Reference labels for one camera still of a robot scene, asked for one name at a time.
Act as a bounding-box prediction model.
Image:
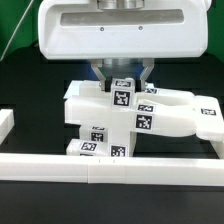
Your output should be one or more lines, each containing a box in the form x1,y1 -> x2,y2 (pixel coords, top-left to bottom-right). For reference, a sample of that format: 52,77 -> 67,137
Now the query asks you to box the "white U-shaped fence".
0,109 -> 224,188

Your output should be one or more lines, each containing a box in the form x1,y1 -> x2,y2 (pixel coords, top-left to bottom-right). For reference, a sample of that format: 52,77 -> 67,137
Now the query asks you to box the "white chair seat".
108,129 -> 137,157

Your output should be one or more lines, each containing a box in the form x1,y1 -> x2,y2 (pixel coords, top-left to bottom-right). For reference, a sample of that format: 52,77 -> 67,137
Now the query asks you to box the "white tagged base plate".
63,82 -> 75,99

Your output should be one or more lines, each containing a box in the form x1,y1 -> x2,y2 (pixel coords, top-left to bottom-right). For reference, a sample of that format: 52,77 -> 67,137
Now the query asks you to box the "grey diagonal rod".
0,0 -> 35,62

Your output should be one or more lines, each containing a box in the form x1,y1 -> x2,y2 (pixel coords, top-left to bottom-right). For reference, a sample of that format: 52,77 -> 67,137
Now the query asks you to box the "white chair back frame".
65,80 -> 224,142

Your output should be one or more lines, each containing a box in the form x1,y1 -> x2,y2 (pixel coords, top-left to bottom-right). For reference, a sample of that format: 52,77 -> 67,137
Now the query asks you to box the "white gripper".
38,0 -> 210,92

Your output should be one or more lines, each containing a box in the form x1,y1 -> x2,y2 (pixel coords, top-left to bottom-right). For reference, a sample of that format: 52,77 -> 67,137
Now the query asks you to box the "white tagged cube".
111,78 -> 135,108

